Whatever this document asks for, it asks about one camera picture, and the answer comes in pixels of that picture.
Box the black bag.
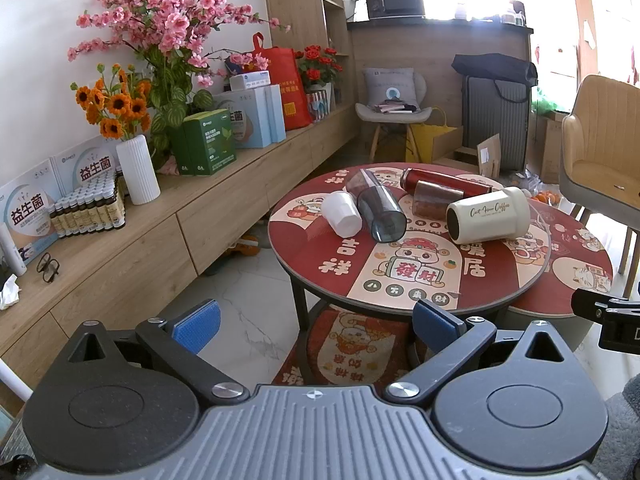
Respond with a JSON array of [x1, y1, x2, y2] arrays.
[[451, 52, 538, 88]]

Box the grey shell chair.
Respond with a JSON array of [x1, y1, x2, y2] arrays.
[[355, 67, 429, 163]]

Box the cream coffee cup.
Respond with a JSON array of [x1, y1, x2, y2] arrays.
[[445, 186, 531, 245]]

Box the red metal bottle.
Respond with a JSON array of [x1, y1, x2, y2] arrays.
[[400, 167, 491, 198]]

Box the pile of oranges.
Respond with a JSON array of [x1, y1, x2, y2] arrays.
[[531, 187, 564, 207]]

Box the large light blue box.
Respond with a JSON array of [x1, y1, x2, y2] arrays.
[[212, 89, 273, 149]]

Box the white ribbed vase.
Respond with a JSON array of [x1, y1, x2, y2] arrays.
[[116, 135, 162, 206]]

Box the red tote bag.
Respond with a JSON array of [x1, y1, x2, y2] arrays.
[[251, 32, 314, 131]]

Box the wooden sideboard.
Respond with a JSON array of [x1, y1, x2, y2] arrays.
[[0, 102, 361, 403]]

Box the orange shoe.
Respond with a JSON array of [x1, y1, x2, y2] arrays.
[[222, 234, 261, 262]]

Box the white tube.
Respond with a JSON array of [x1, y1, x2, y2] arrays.
[[0, 222, 27, 277]]

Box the yellow paper bag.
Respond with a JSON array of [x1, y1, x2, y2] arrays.
[[407, 107, 463, 163]]

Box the white cup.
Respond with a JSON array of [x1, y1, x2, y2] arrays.
[[320, 191, 363, 237]]

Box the grey suitcase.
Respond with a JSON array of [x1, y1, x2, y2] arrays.
[[461, 75, 531, 173]]

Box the black microwave oven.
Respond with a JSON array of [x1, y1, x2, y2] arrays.
[[365, 0, 427, 20]]

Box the crumpled white tissue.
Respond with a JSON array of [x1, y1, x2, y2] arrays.
[[0, 275, 22, 311]]

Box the brown translucent cup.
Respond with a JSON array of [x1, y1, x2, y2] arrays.
[[412, 181, 466, 221]]

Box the grey printed cushion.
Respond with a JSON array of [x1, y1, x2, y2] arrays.
[[361, 67, 416, 108]]

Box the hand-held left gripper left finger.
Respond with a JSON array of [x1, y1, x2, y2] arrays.
[[65, 299, 250, 404]]

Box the wooden shelf unit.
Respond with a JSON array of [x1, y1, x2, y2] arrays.
[[261, 0, 354, 107]]

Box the orange sunflower bunch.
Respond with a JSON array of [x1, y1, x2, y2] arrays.
[[70, 62, 153, 142]]

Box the red flower bouquet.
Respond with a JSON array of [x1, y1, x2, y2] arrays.
[[296, 45, 344, 122]]

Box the low round table printed top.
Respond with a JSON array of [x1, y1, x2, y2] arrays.
[[500, 199, 615, 332]]

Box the grey translucent cup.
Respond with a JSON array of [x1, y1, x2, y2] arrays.
[[345, 169, 407, 244]]

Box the green striped leaf plant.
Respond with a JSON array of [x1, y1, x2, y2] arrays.
[[147, 65, 216, 157]]

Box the person's right forearm grey sleeve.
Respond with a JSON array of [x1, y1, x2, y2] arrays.
[[592, 374, 640, 480]]

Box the wooden counter dark top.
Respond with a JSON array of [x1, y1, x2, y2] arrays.
[[346, 15, 534, 121]]

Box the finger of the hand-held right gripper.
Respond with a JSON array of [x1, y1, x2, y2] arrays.
[[571, 287, 640, 320]]

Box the round table red printed top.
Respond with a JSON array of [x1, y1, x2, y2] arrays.
[[267, 162, 553, 387]]

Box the white tissue box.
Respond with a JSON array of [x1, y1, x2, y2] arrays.
[[229, 71, 272, 92]]

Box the rows of small brown bottles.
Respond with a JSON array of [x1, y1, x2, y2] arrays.
[[49, 172, 127, 239]]

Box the pink blossom branches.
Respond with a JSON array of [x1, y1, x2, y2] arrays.
[[67, 0, 292, 85]]

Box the beige armchair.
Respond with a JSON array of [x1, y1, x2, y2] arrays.
[[557, 74, 640, 301]]

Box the white blue printed box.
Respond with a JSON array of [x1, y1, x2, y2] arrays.
[[54, 140, 119, 197], [0, 159, 61, 266]]

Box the black eyeglasses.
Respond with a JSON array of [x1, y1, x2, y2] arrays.
[[36, 252, 62, 285]]

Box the cardboard box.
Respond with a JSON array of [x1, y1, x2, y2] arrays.
[[432, 132, 503, 178], [529, 110, 569, 186]]

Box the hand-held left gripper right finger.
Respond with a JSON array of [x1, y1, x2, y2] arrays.
[[384, 298, 569, 408]]

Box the green box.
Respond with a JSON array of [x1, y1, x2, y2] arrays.
[[181, 109, 237, 177]]

